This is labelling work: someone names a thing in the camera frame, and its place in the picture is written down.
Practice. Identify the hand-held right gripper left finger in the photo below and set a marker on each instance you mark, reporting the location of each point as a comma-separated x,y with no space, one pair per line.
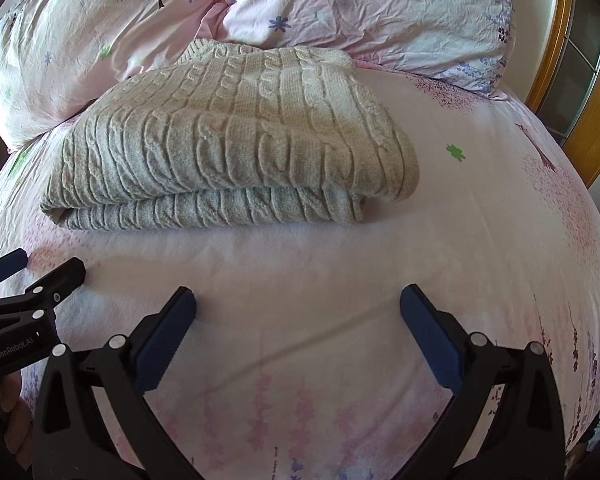
164,336

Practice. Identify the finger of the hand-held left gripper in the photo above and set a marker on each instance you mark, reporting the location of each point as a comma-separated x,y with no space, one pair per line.
66,276
11,263

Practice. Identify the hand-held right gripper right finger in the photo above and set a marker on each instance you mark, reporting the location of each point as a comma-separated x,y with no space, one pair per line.
431,341

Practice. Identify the person's left hand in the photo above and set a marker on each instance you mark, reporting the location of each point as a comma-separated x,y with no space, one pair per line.
15,412

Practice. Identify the pink floral bed sheet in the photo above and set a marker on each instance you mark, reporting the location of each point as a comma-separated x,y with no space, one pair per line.
300,280

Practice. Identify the pink floral pillow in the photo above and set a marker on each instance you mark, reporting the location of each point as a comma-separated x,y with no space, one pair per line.
370,10
80,30

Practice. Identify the wooden glass-door cabinet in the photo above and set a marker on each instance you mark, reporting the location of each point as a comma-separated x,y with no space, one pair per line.
572,75

